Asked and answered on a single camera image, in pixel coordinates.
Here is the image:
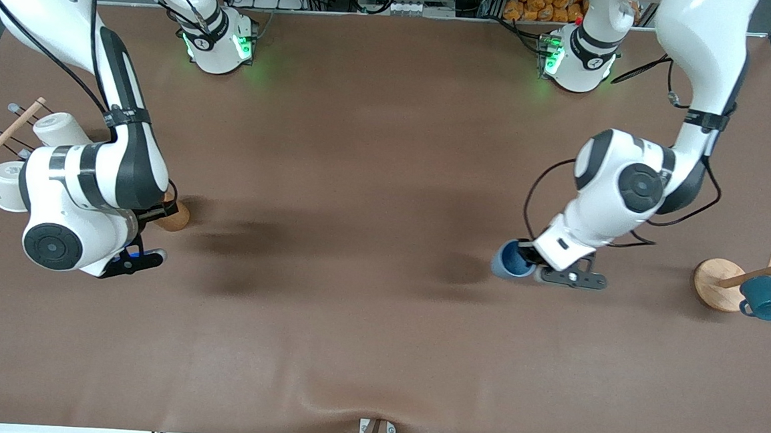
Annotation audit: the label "wooden rack rod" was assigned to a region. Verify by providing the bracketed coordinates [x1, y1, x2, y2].
[0, 94, 47, 188]

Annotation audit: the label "brown table mat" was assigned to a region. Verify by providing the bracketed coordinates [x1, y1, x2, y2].
[0, 0, 771, 433]

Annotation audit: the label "wooden mug tree stand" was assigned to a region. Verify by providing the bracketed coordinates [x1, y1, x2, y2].
[691, 235, 771, 315]

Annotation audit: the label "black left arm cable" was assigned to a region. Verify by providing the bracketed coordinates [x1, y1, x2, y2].
[521, 45, 732, 259]

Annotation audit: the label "brown wooden cylinder holder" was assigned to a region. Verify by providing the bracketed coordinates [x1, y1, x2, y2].
[157, 192, 192, 233]

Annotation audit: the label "blue cup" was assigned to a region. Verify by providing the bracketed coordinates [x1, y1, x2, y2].
[490, 239, 540, 282]

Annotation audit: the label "white upside-down cup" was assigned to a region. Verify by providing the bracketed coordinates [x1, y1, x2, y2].
[0, 160, 32, 213]
[31, 111, 95, 150]

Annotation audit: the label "orange snack bag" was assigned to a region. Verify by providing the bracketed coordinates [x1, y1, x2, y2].
[502, 0, 590, 26]

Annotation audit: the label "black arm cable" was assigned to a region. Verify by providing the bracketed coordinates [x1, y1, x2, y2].
[521, 45, 732, 259]
[0, 0, 192, 204]

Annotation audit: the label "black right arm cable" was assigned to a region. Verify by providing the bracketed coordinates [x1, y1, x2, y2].
[0, 0, 192, 204]

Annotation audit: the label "teal mug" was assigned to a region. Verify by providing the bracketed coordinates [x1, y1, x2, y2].
[738, 274, 771, 322]

